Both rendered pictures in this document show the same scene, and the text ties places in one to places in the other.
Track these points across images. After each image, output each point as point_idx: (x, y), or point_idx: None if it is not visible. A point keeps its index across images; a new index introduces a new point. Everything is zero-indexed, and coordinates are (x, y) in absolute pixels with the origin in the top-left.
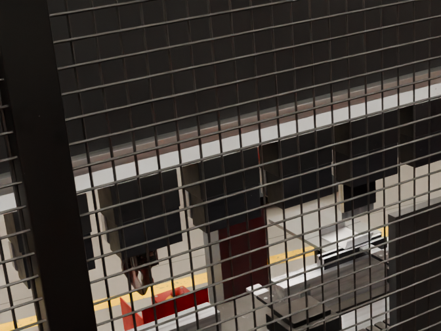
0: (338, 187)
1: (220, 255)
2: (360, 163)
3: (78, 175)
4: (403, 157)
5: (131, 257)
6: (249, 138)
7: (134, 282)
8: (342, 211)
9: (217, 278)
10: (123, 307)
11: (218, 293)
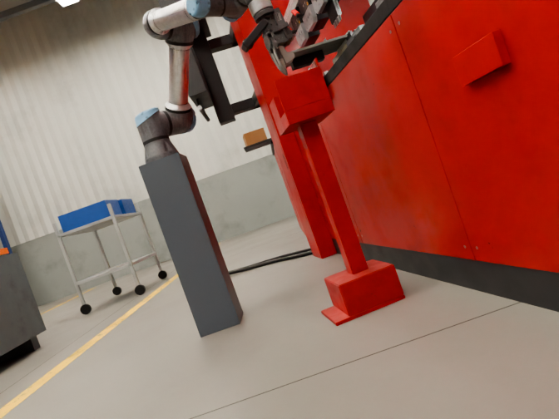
0: (333, 1)
1: (189, 184)
2: None
3: None
4: (320, 15)
5: (285, 26)
6: None
7: (284, 58)
8: (339, 13)
9: (186, 214)
10: (283, 85)
11: (191, 228)
